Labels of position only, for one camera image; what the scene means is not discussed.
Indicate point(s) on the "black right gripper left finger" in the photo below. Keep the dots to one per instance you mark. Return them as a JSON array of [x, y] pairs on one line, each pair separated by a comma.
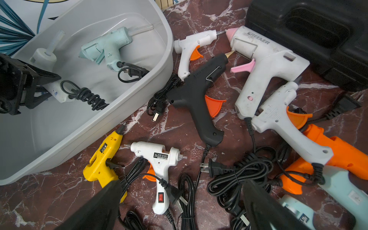
[[100, 213]]

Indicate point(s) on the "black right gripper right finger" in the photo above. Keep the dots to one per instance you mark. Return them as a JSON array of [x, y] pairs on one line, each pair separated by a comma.
[[264, 212]]

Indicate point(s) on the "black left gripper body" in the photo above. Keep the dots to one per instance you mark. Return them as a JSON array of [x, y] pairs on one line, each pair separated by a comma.
[[23, 85]]

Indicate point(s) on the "mint green glue gun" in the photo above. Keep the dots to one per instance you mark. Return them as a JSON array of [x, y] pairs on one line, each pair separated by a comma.
[[108, 45]]

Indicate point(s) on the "light blue glue gun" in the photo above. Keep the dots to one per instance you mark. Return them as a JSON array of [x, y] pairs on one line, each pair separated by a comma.
[[338, 186], [301, 211]]

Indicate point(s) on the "yellow glue gun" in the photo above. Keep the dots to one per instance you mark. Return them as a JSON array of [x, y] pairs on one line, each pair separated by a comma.
[[100, 167]]

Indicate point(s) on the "white labelled mini glue gun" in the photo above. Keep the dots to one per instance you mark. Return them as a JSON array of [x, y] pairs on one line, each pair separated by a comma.
[[161, 160]]

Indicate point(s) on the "orange glue gun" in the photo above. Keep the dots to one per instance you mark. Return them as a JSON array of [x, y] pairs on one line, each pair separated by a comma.
[[345, 156]]

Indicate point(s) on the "grey plastic storage box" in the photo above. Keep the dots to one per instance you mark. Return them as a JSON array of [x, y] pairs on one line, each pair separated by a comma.
[[90, 99]]

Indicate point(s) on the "black orange-trigger glue gun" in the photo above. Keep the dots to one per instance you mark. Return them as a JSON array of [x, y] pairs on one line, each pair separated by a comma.
[[191, 95]]

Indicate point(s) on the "large white pink-trigger glue gun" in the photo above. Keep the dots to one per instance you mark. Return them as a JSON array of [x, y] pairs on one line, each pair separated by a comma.
[[268, 59]]

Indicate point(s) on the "small white orange-trigger glue gun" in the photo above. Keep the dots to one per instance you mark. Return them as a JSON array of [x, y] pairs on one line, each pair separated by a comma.
[[188, 48]]

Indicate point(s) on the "black plastic tool case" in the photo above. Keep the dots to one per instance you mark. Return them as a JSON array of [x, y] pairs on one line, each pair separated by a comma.
[[332, 35]]

